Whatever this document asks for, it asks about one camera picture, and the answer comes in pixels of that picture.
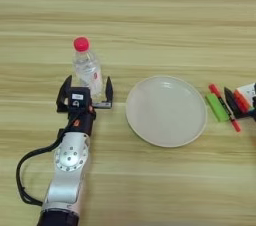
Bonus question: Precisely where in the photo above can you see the green rectangular block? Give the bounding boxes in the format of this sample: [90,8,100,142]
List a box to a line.
[205,93,230,123]

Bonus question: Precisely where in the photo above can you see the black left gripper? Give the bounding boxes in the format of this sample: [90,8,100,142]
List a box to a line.
[55,75,114,137]

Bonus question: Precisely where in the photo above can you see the round white plate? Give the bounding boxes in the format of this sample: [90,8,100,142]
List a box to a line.
[125,75,208,148]

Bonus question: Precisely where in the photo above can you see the clear bottle with red cap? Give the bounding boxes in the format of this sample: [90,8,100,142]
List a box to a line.
[72,36,104,100]

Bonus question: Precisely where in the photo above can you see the red marker pen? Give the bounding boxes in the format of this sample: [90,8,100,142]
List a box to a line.
[208,83,242,133]

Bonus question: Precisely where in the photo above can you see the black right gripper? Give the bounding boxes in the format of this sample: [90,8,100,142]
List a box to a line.
[223,86,256,121]

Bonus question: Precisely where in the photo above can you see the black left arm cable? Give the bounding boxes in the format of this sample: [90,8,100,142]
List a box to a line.
[15,128,70,207]

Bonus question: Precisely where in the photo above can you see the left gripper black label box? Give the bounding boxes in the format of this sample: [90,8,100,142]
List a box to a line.
[67,87,92,108]

